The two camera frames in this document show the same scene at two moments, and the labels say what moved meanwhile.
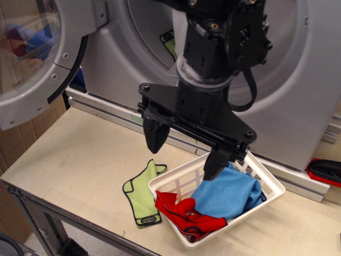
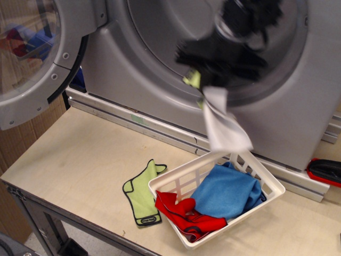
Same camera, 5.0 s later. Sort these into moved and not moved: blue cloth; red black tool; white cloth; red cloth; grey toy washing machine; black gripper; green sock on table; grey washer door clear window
Moved: black gripper; white cloth
Not moved: green sock on table; blue cloth; grey washer door clear window; grey toy washing machine; red black tool; red cloth
